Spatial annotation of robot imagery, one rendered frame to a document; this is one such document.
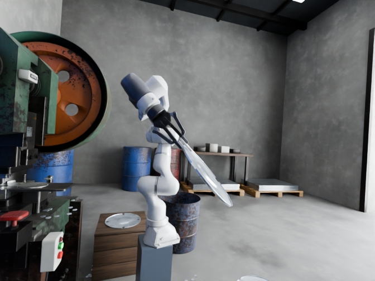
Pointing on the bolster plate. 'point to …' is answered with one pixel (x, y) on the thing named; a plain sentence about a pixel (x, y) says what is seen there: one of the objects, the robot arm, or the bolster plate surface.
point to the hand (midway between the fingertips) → (184, 146)
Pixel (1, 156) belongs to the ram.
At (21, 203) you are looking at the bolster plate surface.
